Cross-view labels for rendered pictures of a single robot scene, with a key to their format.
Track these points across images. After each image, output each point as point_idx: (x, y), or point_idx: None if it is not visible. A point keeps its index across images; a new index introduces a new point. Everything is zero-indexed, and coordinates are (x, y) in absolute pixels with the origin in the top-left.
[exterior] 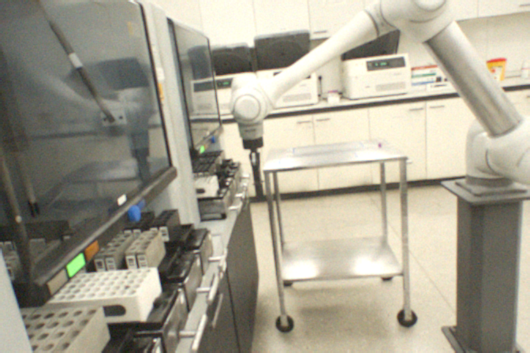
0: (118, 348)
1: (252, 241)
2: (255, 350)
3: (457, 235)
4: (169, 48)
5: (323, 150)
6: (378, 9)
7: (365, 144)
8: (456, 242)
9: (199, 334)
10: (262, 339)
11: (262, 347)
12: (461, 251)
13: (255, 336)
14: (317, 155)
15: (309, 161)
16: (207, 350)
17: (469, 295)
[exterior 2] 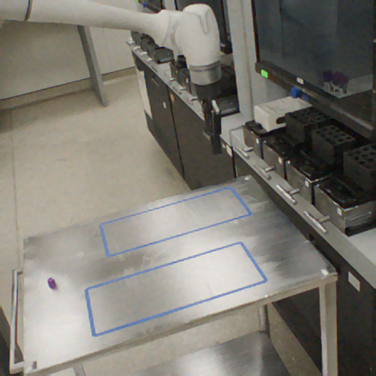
0: (181, 59)
1: (349, 350)
2: (293, 348)
3: (1, 331)
4: None
5: (176, 268)
6: None
7: (80, 309)
8: (5, 340)
9: (175, 88)
10: (295, 366)
11: (286, 354)
12: (7, 334)
13: (307, 368)
14: (179, 233)
15: (184, 208)
16: (202, 133)
17: (22, 352)
